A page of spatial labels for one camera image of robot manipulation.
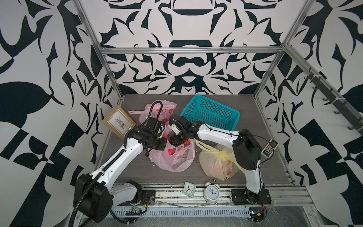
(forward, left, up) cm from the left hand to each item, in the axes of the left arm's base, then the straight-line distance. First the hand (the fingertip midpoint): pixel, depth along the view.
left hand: (161, 142), depth 81 cm
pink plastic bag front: (-6, -8, -10) cm, 14 cm away
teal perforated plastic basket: (+33, -28, -11) cm, 45 cm away
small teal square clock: (-23, -14, -11) cm, 29 cm away
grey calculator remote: (-2, -66, -10) cm, 67 cm away
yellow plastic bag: (-13, -30, +1) cm, 32 cm away
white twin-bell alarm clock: (-25, -25, -8) cm, 36 cm away
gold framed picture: (+17, +29, -3) cm, 33 cm away
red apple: (-3, -5, -7) cm, 9 cm away
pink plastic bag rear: (+24, -3, 0) cm, 24 cm away
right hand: (+5, -6, -5) cm, 9 cm away
